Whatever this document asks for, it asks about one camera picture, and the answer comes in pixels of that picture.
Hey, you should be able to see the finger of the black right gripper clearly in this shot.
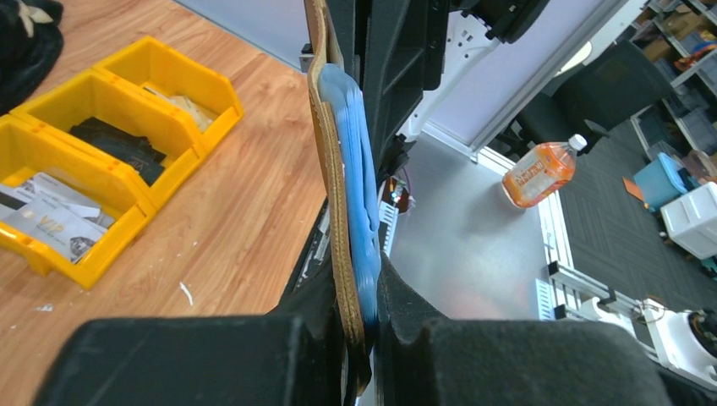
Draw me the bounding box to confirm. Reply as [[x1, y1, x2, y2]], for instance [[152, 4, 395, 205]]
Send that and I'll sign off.
[[327, 0, 448, 168]]

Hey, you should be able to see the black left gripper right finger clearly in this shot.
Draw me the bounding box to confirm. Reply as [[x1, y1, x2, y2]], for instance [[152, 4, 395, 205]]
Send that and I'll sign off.
[[375, 259, 670, 405]]

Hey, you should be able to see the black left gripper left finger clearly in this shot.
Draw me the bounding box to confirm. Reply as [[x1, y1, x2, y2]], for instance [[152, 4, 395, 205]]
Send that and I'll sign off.
[[33, 265, 343, 405]]

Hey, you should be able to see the brown leather card holder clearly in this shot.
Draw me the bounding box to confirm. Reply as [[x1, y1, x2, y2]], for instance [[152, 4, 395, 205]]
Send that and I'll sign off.
[[304, 1, 381, 403]]

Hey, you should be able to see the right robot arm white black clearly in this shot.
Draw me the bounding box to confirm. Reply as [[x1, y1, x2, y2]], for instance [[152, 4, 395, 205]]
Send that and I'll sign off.
[[304, 1, 548, 170]]

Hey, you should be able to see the black VIP cards pile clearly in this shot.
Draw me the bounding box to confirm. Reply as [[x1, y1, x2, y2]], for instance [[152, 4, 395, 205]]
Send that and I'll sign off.
[[69, 117, 166, 186]]

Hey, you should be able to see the orange drink bottle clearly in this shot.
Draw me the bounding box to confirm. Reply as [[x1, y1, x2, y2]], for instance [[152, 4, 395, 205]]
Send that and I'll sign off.
[[501, 134, 588, 209]]

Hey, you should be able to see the yellow bin right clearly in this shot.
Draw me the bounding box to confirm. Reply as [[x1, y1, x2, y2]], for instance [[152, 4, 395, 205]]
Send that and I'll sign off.
[[93, 36, 244, 152]]

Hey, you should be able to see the yellow bin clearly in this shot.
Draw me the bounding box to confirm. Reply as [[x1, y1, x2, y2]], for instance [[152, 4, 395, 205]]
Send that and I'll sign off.
[[1, 116, 156, 289], [93, 36, 244, 152], [10, 70, 208, 211]]

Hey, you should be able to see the black office chair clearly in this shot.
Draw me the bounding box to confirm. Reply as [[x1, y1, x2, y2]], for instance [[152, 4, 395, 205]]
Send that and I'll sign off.
[[496, 41, 672, 156]]

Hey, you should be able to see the yellow bin middle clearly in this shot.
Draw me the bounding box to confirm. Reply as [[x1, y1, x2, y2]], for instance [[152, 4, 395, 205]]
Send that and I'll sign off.
[[10, 70, 208, 211]]

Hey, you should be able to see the blue plastic bin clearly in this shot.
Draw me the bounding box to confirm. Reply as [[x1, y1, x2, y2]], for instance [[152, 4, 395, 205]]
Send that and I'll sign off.
[[633, 152, 687, 213]]

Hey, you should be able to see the white storage box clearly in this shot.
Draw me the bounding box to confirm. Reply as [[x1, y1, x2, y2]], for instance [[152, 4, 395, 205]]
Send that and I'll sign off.
[[660, 182, 716, 260]]

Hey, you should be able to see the yellow bin left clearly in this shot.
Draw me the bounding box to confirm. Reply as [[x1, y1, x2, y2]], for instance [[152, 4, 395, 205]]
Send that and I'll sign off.
[[1, 116, 156, 289]]

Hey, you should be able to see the black floral blanket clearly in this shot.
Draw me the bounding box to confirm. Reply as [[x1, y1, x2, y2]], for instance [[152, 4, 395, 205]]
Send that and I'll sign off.
[[1, 0, 64, 115]]

